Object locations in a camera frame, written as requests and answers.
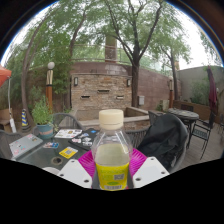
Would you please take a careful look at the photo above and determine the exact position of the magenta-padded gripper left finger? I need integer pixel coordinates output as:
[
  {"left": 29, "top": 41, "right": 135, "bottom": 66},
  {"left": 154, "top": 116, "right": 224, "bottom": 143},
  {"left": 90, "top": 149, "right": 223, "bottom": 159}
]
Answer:
[{"left": 58, "top": 149, "right": 98, "bottom": 189}]

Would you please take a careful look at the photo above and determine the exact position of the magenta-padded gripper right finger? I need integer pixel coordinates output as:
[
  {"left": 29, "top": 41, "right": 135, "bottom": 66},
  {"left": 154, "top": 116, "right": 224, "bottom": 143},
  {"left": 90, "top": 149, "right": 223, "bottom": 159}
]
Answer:
[{"left": 129, "top": 148, "right": 170, "bottom": 189}]

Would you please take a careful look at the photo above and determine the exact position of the clear bottle with yellow label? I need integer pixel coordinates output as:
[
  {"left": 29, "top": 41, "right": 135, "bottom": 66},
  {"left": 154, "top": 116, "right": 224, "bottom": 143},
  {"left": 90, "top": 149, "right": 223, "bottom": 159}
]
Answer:
[{"left": 90, "top": 109, "right": 134, "bottom": 192}]

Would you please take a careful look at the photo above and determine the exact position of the small yellow card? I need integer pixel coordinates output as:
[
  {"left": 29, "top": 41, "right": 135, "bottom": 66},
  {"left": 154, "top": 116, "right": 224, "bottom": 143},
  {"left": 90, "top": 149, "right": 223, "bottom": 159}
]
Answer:
[{"left": 58, "top": 146, "right": 79, "bottom": 160}]

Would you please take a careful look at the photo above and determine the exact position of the black laptop with stickers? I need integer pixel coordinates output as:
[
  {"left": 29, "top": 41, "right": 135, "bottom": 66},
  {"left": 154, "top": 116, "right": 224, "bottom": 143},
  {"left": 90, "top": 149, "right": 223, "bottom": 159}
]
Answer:
[{"left": 68, "top": 128, "right": 101, "bottom": 151}]

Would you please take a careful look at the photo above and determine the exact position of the black jacket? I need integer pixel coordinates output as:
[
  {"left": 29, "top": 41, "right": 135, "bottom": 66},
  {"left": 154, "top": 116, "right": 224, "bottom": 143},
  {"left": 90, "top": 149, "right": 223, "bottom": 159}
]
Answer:
[{"left": 137, "top": 113, "right": 189, "bottom": 169}]

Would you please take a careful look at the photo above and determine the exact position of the white sticker sheet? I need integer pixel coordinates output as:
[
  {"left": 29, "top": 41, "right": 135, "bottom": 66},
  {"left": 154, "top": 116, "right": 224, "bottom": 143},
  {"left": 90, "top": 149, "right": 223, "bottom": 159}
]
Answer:
[{"left": 53, "top": 128, "right": 83, "bottom": 140}]

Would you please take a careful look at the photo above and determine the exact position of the small colourful sticker sheet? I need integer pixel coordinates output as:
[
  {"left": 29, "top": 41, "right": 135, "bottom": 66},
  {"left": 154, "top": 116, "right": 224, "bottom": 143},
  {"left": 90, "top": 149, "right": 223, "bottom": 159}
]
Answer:
[{"left": 43, "top": 142, "right": 60, "bottom": 149}]

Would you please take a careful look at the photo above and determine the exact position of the green plant in blue pot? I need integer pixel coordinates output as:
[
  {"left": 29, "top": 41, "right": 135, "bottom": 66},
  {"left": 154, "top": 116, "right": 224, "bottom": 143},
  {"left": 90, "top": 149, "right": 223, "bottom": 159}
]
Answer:
[{"left": 31, "top": 96, "right": 56, "bottom": 140}]

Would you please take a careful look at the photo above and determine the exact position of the grey laptop with stickers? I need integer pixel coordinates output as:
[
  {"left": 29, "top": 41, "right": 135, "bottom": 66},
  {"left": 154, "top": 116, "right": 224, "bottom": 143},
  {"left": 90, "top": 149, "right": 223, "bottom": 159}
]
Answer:
[{"left": 8, "top": 133, "right": 44, "bottom": 159}]

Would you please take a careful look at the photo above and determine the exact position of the round dark patio table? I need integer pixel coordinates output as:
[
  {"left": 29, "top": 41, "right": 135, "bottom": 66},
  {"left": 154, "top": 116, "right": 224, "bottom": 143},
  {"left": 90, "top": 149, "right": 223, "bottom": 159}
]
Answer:
[{"left": 167, "top": 107, "right": 200, "bottom": 149}]

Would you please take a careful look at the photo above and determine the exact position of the black metal chair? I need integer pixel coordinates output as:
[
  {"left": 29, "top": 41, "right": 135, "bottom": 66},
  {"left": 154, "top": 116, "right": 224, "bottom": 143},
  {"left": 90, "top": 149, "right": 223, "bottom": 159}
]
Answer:
[{"left": 191, "top": 113, "right": 216, "bottom": 160}]

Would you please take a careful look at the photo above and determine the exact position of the blue yellow striped cone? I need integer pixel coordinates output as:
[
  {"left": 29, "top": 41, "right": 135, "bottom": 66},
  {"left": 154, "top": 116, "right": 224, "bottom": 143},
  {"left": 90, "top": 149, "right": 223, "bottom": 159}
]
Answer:
[{"left": 21, "top": 108, "right": 29, "bottom": 128}]

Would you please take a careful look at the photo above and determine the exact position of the tall dark-trunked tree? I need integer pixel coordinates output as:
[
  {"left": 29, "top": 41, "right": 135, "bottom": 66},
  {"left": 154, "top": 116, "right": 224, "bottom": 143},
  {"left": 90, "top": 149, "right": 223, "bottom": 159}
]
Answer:
[{"left": 99, "top": 0, "right": 188, "bottom": 108}]

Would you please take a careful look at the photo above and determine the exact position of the leaning grey-trunked tree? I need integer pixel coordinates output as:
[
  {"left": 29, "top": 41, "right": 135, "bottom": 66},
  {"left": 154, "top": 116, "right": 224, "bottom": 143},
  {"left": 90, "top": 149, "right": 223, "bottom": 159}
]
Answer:
[{"left": 3, "top": 3, "right": 88, "bottom": 128}]

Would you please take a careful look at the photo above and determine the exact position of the closed maroon umbrella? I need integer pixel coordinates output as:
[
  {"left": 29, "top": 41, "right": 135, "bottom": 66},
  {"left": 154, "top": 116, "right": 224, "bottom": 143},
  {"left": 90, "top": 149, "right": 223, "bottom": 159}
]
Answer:
[{"left": 206, "top": 65, "right": 219, "bottom": 116}]

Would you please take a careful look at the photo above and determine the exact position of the orange patio umbrella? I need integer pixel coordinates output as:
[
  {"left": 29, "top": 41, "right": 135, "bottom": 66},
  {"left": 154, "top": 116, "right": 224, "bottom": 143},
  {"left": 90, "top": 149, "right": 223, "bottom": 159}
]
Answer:
[{"left": 0, "top": 64, "right": 17, "bottom": 134}]

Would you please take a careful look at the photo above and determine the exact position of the wooden globe lamp post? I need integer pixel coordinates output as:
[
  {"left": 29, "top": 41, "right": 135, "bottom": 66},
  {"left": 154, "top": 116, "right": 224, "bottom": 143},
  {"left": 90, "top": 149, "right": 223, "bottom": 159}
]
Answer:
[
  {"left": 45, "top": 61, "right": 56, "bottom": 114},
  {"left": 168, "top": 75, "right": 175, "bottom": 108}
]

